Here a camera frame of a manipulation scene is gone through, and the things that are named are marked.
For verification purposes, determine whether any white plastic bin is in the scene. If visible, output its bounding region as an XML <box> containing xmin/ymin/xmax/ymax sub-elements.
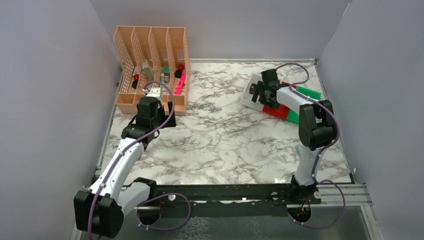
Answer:
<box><xmin>240</xmin><ymin>72</ymin><xmax>273</xmax><ymax>114</ymax></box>

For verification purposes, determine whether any red plastic bin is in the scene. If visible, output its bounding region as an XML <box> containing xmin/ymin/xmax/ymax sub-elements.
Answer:
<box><xmin>262</xmin><ymin>81</ymin><xmax>299</xmax><ymax>121</ymax></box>

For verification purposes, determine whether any green plastic bin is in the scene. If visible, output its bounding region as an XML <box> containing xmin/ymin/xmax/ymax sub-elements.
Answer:
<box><xmin>286</xmin><ymin>85</ymin><xmax>322</xmax><ymax>124</ymax></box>

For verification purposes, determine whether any peach plastic desk organizer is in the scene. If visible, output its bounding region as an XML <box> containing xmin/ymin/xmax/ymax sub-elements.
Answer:
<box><xmin>113</xmin><ymin>26</ymin><xmax>191</xmax><ymax>116</ymax></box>

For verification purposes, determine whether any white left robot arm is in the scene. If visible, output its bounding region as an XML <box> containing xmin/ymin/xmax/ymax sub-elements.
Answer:
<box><xmin>73</xmin><ymin>96</ymin><xmax>176</xmax><ymax>240</ymax></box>

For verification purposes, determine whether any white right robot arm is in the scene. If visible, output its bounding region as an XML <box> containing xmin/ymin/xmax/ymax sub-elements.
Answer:
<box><xmin>240</xmin><ymin>69</ymin><xmax>340</xmax><ymax>199</ymax></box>

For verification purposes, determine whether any pink highlighter pen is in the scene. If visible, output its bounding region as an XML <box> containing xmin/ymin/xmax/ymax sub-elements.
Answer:
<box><xmin>175</xmin><ymin>71</ymin><xmax>187</xmax><ymax>95</ymax></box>

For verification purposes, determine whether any green capped bottle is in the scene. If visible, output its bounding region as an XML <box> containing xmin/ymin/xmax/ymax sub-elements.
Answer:
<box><xmin>161</xmin><ymin>66</ymin><xmax>170</xmax><ymax>84</ymax></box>

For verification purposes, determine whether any red black stamp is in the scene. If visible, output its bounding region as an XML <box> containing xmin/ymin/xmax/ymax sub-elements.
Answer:
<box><xmin>174</xmin><ymin>64</ymin><xmax>185</xmax><ymax>79</ymax></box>

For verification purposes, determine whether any grey box in organizer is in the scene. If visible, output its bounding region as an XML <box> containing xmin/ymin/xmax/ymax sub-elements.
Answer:
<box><xmin>141</xmin><ymin>59</ymin><xmax>155</xmax><ymax>82</ymax></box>

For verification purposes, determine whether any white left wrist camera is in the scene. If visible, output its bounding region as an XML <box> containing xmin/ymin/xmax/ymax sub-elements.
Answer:
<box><xmin>142</xmin><ymin>87</ymin><xmax>163</xmax><ymax>102</ymax></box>

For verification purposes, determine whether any black mounting rail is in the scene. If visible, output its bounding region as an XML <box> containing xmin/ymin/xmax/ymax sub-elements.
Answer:
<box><xmin>82</xmin><ymin>183</ymin><xmax>322</xmax><ymax>220</ymax></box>

